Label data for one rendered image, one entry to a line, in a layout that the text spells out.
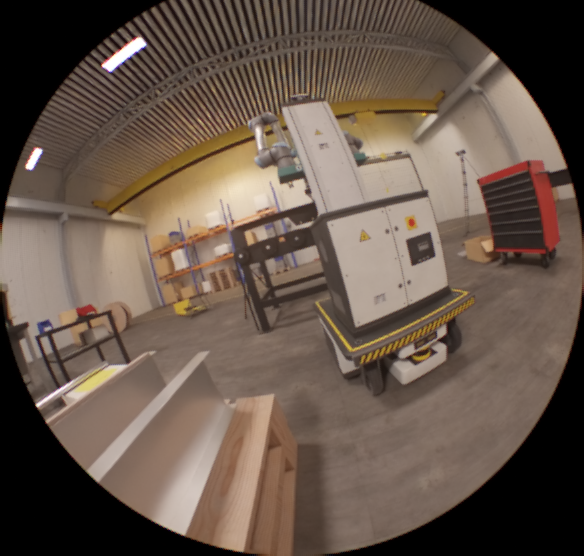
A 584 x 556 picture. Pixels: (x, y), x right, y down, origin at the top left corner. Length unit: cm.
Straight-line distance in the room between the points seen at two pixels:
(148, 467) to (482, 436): 92
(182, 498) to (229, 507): 12
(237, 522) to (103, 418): 46
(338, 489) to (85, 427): 75
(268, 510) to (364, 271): 85
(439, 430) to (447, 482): 22
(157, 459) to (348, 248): 87
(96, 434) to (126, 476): 28
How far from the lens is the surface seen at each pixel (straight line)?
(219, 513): 54
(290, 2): 858
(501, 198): 236
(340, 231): 79
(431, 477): 79
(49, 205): 1129
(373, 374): 92
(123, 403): 79
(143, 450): 51
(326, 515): 77
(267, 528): 62
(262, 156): 155
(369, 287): 84
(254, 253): 214
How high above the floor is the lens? 73
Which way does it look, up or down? 3 degrees down
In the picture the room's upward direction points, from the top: 17 degrees counter-clockwise
